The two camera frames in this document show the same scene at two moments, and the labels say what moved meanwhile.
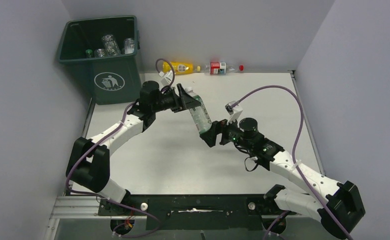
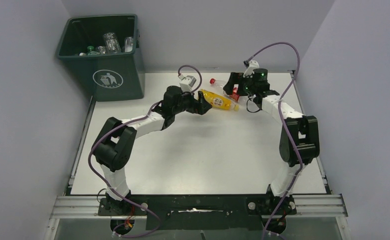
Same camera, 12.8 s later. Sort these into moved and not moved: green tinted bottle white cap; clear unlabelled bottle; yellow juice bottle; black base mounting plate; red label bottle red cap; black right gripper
Moved: yellow juice bottle; green tinted bottle white cap; black right gripper; red label bottle red cap
Not moved: black base mounting plate; clear unlabelled bottle
